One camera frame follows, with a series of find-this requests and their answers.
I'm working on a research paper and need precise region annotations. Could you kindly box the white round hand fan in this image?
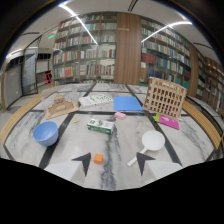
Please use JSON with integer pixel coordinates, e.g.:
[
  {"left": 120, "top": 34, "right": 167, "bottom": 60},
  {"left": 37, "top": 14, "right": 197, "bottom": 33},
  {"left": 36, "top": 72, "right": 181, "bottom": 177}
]
[{"left": 126, "top": 130, "right": 166, "bottom": 167}]

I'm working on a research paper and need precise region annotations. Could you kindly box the wooden lattice building model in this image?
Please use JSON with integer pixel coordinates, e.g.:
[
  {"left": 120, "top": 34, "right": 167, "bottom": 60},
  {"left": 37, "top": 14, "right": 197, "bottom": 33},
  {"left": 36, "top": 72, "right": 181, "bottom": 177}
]
[{"left": 142, "top": 76, "right": 188, "bottom": 119}]

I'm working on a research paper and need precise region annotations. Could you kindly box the long bookshelf with books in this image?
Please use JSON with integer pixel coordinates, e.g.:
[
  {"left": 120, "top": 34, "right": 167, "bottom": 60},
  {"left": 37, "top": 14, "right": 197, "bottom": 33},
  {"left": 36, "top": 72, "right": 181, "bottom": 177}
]
[{"left": 139, "top": 16, "right": 224, "bottom": 114}]

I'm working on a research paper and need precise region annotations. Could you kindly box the pink eraser block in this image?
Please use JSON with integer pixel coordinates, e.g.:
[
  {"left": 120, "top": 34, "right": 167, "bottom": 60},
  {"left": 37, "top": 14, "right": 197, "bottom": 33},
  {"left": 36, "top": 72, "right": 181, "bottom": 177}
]
[{"left": 114, "top": 111, "right": 127, "bottom": 121}]

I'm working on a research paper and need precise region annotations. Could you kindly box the white printed book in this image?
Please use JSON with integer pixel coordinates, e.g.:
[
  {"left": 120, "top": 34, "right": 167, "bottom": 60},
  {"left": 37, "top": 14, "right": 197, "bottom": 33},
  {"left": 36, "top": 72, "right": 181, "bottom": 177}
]
[{"left": 78, "top": 92, "right": 115, "bottom": 108}]

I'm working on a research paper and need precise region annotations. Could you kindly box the red step ladder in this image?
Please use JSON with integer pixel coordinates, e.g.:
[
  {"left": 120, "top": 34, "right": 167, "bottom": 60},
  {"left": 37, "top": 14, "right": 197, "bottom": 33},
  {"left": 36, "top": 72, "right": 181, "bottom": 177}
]
[{"left": 44, "top": 72, "right": 54, "bottom": 86}]

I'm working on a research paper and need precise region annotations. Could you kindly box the orange cube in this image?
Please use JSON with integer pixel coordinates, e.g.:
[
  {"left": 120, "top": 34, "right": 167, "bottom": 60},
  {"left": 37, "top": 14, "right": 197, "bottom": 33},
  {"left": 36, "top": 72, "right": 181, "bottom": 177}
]
[{"left": 93, "top": 153, "right": 104, "bottom": 165}]

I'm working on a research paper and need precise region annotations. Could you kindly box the wooden castle model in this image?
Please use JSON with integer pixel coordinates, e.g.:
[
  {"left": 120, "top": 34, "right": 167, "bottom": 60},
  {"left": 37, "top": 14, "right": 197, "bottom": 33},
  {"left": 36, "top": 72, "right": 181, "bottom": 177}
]
[{"left": 44, "top": 93, "right": 80, "bottom": 121}]

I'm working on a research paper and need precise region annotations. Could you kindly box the wooden wall panel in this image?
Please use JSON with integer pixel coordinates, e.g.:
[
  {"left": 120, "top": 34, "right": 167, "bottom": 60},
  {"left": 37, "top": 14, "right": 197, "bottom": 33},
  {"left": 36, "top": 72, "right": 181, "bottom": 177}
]
[{"left": 113, "top": 12, "right": 143, "bottom": 86}]

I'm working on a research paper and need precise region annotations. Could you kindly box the tall bookshelf with books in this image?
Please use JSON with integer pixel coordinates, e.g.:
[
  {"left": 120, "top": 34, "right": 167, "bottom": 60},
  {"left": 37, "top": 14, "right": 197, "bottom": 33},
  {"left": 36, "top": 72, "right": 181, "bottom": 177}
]
[{"left": 51, "top": 11, "right": 118, "bottom": 85}]

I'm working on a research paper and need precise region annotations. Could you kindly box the blue plastic bowl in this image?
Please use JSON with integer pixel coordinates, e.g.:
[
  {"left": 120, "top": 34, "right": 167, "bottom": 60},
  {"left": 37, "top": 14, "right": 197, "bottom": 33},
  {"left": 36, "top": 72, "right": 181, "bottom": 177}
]
[{"left": 32, "top": 120, "right": 60, "bottom": 148}]

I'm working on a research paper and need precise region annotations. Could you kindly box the magenta and green booklet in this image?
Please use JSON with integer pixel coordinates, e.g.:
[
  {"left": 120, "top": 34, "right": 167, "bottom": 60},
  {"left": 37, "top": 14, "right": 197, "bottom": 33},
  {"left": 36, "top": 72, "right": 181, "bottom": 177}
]
[{"left": 154, "top": 113, "right": 181, "bottom": 131}]

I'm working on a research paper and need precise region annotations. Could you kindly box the green and white carton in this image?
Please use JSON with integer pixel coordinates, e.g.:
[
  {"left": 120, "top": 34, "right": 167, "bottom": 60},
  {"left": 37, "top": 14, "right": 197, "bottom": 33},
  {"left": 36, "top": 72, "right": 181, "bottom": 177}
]
[{"left": 86, "top": 118, "right": 115, "bottom": 136}]

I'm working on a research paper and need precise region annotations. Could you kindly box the glass door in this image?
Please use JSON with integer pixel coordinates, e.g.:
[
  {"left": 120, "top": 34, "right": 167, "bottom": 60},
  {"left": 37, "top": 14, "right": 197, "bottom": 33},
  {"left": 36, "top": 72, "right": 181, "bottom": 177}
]
[{"left": 21, "top": 46, "right": 39, "bottom": 97}]

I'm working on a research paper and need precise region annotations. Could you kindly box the blue folder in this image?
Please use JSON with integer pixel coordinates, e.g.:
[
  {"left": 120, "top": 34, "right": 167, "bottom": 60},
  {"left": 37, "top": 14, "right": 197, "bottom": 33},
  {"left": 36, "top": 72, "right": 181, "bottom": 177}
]
[{"left": 113, "top": 95, "right": 145, "bottom": 113}]

